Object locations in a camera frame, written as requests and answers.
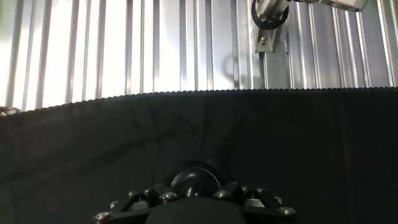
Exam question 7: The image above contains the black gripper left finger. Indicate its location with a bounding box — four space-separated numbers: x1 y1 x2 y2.
93 183 180 224

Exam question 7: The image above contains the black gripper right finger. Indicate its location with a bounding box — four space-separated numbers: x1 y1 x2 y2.
213 182 297 224

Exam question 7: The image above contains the black cloth with blue print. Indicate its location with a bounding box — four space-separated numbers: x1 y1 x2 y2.
0 86 398 224

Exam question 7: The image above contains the metal camera bracket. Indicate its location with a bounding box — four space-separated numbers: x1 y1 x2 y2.
253 0 292 54

